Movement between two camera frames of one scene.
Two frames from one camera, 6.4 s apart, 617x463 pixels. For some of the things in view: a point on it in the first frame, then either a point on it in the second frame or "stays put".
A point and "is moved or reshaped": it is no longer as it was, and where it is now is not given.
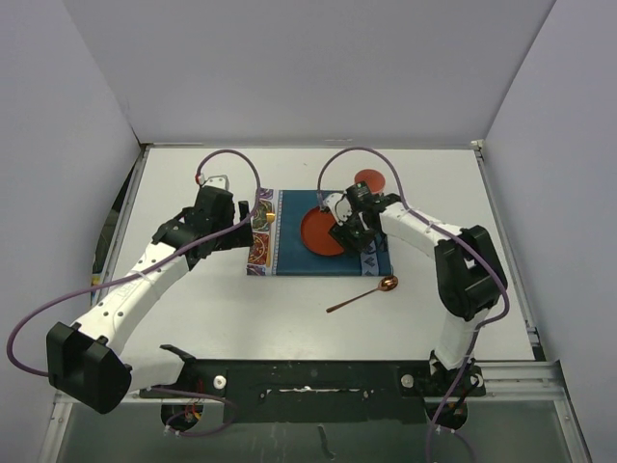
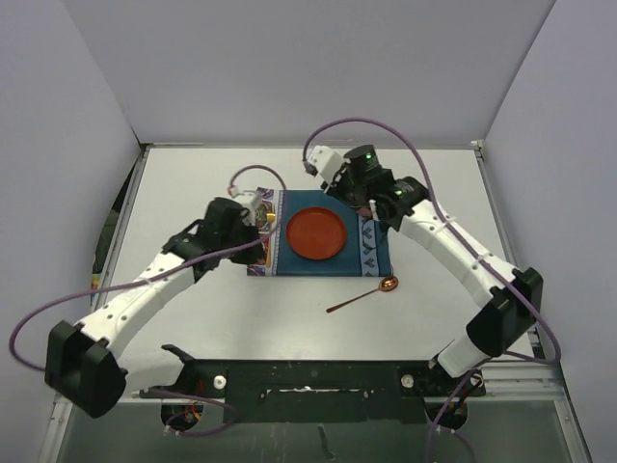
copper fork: x=270 y=217 stays put
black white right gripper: x=341 y=233 -> x=335 y=182
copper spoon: x=387 y=284 stays put
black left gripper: x=238 y=237 -> x=253 y=256
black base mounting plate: x=317 y=392 stays put
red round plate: x=315 y=227 is moved or reshaped
